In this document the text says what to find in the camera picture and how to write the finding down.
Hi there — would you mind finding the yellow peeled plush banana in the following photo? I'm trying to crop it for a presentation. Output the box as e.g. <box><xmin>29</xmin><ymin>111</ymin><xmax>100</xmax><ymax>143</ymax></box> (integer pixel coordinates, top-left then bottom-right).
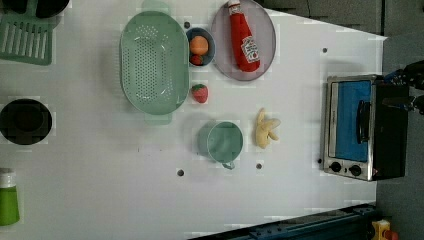
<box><xmin>255</xmin><ymin>108</ymin><xmax>281</xmax><ymax>149</ymax></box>

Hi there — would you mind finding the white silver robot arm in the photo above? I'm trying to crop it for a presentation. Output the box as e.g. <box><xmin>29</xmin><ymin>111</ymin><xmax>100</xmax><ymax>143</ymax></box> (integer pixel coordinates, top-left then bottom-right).
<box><xmin>382</xmin><ymin>61</ymin><xmax>424</xmax><ymax>115</ymax></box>

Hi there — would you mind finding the silver black toaster oven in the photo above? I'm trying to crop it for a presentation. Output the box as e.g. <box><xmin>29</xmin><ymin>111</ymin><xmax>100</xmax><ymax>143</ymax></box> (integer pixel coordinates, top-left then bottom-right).
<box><xmin>323</xmin><ymin>75</ymin><xmax>409</xmax><ymax>181</ymax></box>

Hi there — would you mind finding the green plastic mug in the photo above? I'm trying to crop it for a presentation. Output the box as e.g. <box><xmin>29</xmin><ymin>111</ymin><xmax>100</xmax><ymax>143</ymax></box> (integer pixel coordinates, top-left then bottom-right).
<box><xmin>197</xmin><ymin>121</ymin><xmax>244</xmax><ymax>170</ymax></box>

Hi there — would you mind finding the red plush strawberry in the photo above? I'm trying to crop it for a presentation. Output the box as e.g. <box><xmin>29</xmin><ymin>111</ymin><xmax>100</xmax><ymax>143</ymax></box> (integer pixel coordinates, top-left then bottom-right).
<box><xmin>191</xmin><ymin>84</ymin><xmax>209</xmax><ymax>104</ymax></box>

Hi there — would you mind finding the dark blue small bowl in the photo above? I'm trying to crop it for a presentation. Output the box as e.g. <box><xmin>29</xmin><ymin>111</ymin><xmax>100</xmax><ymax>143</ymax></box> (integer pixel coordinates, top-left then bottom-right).
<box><xmin>186</xmin><ymin>27</ymin><xmax>215</xmax><ymax>67</ymax></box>

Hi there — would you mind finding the small red toy strawberry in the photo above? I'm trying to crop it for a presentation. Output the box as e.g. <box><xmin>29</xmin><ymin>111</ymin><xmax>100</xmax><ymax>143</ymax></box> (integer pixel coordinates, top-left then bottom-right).
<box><xmin>190</xmin><ymin>55</ymin><xmax>203</xmax><ymax>66</ymax></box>

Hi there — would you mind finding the red plush ketchup bottle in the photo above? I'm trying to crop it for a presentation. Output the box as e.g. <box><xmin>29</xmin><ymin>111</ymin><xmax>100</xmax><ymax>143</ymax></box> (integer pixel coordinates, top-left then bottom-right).
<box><xmin>227</xmin><ymin>0</ymin><xmax>260</xmax><ymax>72</ymax></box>

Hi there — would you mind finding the orange toy fruit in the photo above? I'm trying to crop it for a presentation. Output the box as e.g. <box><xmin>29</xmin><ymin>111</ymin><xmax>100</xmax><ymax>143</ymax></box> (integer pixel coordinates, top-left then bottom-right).
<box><xmin>190</xmin><ymin>36</ymin><xmax>209</xmax><ymax>55</ymax></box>

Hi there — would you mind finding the green plastic colander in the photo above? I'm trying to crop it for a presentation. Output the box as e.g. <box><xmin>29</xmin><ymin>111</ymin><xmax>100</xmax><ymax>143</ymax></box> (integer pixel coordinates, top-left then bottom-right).
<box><xmin>119</xmin><ymin>0</ymin><xmax>190</xmax><ymax>125</ymax></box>

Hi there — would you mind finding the grey round plate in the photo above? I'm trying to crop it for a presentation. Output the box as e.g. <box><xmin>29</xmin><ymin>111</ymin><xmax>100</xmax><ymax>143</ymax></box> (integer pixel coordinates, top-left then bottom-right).
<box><xmin>211</xmin><ymin>0</ymin><xmax>276</xmax><ymax>81</ymax></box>

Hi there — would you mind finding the black round burner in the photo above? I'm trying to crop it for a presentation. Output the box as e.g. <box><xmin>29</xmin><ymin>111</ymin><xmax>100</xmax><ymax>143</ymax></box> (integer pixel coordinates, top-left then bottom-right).
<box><xmin>0</xmin><ymin>99</ymin><xmax>53</xmax><ymax>145</ymax></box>

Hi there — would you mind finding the yellow red clamp object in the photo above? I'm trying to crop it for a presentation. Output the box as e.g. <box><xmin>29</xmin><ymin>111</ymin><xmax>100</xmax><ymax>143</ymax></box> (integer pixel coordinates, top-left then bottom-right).
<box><xmin>372</xmin><ymin>220</ymin><xmax>399</xmax><ymax>240</ymax></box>

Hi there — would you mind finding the black pan top left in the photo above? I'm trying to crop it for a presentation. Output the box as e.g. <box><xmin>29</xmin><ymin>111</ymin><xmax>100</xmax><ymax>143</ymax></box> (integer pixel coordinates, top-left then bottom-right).
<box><xmin>1</xmin><ymin>0</ymin><xmax>70</xmax><ymax>19</ymax></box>

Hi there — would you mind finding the green slotted dish rack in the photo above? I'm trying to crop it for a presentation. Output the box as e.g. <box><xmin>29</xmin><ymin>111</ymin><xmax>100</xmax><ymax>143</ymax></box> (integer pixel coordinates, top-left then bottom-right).
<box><xmin>0</xmin><ymin>0</ymin><xmax>53</xmax><ymax>66</ymax></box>

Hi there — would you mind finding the green bottle white cap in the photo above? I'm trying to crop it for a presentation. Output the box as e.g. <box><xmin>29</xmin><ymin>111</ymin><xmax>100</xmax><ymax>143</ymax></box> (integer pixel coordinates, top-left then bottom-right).
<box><xmin>0</xmin><ymin>168</ymin><xmax>20</xmax><ymax>226</ymax></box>

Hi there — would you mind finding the blue metal table frame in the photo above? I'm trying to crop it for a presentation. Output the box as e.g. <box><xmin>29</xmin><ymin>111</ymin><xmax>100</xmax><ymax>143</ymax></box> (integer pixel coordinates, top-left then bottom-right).
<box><xmin>190</xmin><ymin>204</ymin><xmax>380</xmax><ymax>240</ymax></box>

